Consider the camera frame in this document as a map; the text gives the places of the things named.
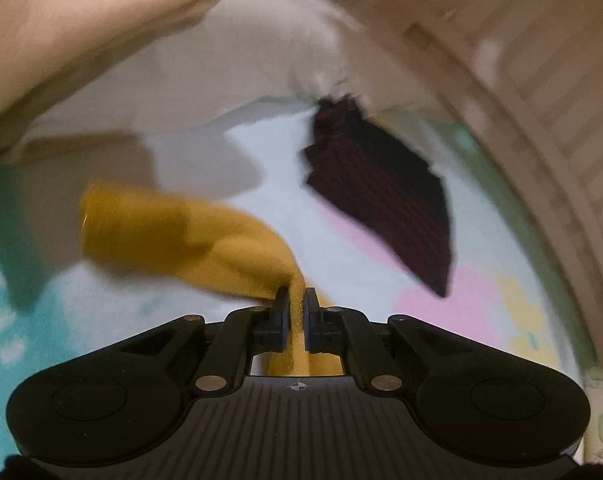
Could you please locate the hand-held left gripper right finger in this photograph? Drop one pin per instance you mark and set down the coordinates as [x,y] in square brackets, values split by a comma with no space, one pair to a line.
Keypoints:
[309,320]

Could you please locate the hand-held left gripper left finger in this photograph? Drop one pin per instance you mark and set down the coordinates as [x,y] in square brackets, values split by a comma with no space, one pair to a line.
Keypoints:
[283,320]

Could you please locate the yellow knit sweater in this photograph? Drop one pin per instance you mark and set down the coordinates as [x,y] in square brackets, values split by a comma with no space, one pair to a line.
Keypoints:
[181,232]

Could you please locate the pastel printed bed blanket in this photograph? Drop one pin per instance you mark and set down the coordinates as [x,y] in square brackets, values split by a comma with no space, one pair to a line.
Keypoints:
[361,270]

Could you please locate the dark striped garment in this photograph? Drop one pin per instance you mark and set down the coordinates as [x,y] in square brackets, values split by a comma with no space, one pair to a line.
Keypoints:
[381,190]

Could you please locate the light grey pillow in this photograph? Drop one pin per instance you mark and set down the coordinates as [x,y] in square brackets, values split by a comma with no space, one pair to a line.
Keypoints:
[221,70]

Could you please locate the wooden headboard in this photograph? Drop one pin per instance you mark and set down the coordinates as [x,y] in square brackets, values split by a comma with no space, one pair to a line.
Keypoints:
[546,85]

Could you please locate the beige blanket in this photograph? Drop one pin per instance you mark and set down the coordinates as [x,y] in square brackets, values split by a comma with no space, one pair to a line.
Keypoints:
[66,25]

